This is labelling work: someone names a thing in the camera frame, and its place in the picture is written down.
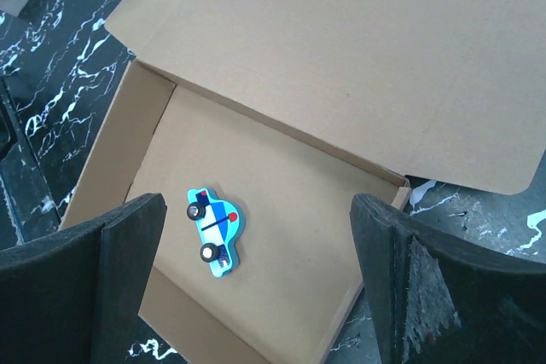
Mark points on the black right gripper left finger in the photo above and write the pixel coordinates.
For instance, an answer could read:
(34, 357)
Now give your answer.
(74, 296)

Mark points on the small blue toy car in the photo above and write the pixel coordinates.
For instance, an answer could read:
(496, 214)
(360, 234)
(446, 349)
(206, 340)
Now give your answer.
(220, 223)

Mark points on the brown cardboard box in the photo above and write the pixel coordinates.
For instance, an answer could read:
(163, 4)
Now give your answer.
(288, 109)

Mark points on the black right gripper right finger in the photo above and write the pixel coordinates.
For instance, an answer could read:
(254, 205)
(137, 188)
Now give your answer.
(436, 298)

